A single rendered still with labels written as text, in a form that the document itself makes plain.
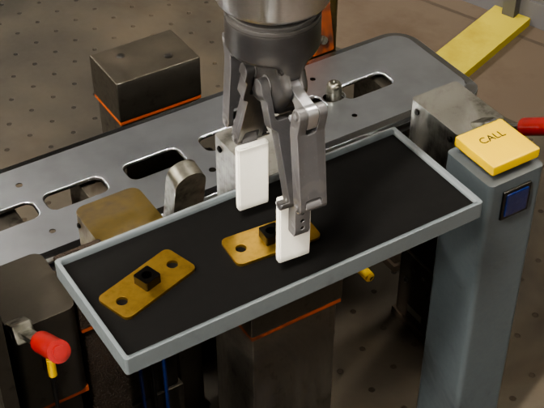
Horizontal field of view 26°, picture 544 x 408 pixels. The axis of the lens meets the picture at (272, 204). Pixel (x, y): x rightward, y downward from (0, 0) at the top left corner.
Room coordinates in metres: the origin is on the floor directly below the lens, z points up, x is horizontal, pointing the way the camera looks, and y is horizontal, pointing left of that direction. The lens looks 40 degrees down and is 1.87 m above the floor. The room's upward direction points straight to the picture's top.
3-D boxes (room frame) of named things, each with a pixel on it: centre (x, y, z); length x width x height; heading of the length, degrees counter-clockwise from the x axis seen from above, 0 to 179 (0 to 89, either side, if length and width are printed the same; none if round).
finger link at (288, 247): (0.75, -0.02, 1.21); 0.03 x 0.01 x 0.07; 117
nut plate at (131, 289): (0.72, 0.11, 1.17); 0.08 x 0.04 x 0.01; 139
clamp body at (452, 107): (1.11, -0.22, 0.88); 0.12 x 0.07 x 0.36; 32
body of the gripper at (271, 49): (0.78, 0.00, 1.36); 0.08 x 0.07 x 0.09; 27
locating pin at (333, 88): (1.23, -0.08, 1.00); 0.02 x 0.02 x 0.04
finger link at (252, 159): (0.82, 0.02, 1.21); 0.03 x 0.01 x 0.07; 117
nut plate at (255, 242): (0.78, 0.00, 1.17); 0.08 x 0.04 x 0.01; 118
